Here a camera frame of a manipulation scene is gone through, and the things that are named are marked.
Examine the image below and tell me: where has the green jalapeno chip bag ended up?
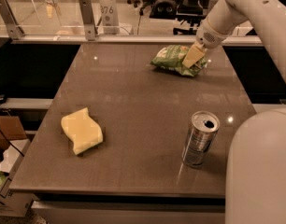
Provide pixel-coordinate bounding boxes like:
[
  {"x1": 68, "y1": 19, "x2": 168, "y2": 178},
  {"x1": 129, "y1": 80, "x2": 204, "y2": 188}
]
[{"x1": 150, "y1": 45, "x2": 202, "y2": 77}]

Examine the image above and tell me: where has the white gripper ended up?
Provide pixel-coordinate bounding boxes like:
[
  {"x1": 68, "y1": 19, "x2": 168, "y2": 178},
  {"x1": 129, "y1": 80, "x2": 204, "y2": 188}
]
[{"x1": 182, "y1": 17, "x2": 229, "y2": 69}]

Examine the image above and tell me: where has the middle metal railing post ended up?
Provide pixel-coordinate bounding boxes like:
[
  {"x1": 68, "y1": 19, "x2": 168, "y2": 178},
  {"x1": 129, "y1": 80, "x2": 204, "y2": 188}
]
[{"x1": 79, "y1": 0, "x2": 97, "y2": 41}]

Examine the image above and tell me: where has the white box with label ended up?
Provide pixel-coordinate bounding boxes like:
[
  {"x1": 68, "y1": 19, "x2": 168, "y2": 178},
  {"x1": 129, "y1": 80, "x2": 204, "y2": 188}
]
[{"x1": 0, "y1": 139, "x2": 33, "y2": 217}]

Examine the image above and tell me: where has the black office chair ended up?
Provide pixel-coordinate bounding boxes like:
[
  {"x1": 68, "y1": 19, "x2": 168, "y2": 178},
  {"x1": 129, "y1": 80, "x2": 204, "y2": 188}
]
[{"x1": 126, "y1": 0, "x2": 208, "y2": 35}]

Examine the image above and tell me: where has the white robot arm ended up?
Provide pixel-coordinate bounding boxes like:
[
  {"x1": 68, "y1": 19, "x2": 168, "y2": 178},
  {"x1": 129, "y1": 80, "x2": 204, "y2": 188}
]
[{"x1": 196, "y1": 0, "x2": 286, "y2": 224}]

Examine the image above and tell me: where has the black cable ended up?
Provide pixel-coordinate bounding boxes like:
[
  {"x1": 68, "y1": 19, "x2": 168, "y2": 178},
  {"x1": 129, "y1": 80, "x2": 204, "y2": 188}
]
[{"x1": 0, "y1": 116, "x2": 26, "y2": 158}]

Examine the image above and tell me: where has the cardboard box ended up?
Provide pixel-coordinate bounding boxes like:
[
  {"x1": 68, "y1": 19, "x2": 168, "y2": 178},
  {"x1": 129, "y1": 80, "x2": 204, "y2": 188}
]
[{"x1": 0, "y1": 116, "x2": 27, "y2": 150}]

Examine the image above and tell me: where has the left metal railing post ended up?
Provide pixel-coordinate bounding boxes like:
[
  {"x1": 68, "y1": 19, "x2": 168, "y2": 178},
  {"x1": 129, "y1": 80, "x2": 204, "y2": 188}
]
[{"x1": 0, "y1": 0, "x2": 24, "y2": 40}]

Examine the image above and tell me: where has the white numbered sign post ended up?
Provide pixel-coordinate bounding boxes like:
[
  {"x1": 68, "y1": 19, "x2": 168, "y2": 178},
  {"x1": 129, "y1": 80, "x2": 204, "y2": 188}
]
[{"x1": 99, "y1": 0, "x2": 120, "y2": 35}]

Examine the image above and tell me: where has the silver redbull can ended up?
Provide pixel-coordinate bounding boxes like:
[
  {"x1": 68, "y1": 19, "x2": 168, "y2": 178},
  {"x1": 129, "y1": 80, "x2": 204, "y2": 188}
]
[{"x1": 182, "y1": 111, "x2": 220, "y2": 168}]

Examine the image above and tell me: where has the yellow sponge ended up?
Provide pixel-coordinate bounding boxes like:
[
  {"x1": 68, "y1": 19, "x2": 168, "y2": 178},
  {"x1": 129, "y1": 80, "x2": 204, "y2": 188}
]
[{"x1": 61, "y1": 107, "x2": 104, "y2": 155}]

